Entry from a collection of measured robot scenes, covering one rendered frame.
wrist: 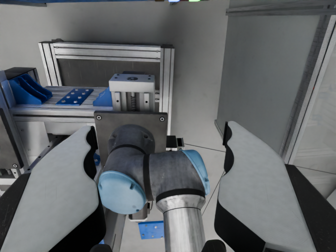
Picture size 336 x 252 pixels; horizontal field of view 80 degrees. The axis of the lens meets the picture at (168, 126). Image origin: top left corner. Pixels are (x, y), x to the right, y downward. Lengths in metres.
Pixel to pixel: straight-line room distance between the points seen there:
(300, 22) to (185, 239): 0.73
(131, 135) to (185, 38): 1.13
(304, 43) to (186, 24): 0.96
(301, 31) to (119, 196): 0.74
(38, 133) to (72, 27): 1.01
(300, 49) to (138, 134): 0.59
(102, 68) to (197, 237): 1.24
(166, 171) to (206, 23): 1.31
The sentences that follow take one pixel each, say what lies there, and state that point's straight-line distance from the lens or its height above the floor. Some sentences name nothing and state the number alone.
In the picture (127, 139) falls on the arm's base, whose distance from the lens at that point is 0.59.
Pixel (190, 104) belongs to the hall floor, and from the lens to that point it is 1.74.
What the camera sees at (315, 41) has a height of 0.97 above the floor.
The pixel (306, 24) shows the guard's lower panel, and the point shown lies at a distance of 0.83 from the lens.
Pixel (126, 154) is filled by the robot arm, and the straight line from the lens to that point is 0.53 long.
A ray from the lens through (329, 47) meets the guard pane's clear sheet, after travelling 0.75.
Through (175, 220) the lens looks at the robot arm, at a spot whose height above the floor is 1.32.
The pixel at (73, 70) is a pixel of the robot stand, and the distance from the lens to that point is 1.54.
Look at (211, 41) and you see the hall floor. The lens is 1.64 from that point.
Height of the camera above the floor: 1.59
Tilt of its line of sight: 61 degrees down
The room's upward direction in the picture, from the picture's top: 176 degrees clockwise
